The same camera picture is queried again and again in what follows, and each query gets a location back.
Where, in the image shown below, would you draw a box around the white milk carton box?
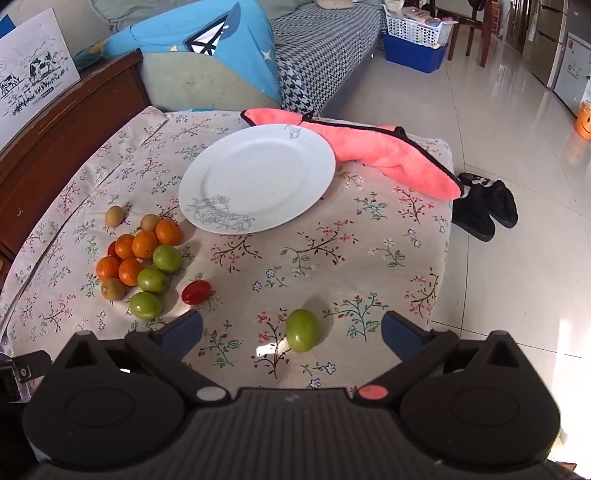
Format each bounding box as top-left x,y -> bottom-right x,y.
0,8 -> 81,148

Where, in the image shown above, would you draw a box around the wooden chair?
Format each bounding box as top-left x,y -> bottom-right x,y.
434,0 -> 495,68

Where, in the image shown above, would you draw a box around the floral tablecloth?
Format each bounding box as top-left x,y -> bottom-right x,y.
0,106 -> 455,402

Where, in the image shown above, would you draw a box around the white plate with flower drawing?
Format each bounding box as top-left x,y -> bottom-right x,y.
178,124 -> 336,234

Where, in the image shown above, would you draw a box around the white plastic basket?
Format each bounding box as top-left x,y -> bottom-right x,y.
383,4 -> 455,47

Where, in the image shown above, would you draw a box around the black slipper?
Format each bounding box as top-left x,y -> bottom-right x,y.
480,178 -> 519,229
450,173 -> 497,241

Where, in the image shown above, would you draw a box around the orange smiley cup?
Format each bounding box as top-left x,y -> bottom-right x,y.
574,102 -> 591,139

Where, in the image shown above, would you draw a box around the green jujube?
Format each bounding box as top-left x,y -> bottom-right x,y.
153,244 -> 183,273
137,268 -> 169,295
285,308 -> 320,353
129,292 -> 163,320

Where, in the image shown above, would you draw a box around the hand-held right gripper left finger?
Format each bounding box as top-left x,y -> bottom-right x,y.
60,310 -> 232,407

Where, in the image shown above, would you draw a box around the silver refrigerator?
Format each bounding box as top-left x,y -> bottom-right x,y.
522,0 -> 573,88

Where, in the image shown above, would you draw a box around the green sofa cushion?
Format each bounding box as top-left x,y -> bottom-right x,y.
139,48 -> 278,112

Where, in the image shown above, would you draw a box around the blue pillow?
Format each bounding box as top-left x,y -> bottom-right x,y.
74,0 -> 282,104

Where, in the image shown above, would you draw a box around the houndstooth sofa cover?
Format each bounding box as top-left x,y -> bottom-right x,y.
270,4 -> 389,116

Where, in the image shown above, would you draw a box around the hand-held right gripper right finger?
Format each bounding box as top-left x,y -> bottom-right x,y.
353,311 -> 532,407

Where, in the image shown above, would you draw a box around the white freezer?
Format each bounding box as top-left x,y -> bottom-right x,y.
554,32 -> 591,116

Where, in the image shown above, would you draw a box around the pink cloth with black trim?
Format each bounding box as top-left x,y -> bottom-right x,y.
241,108 -> 464,200

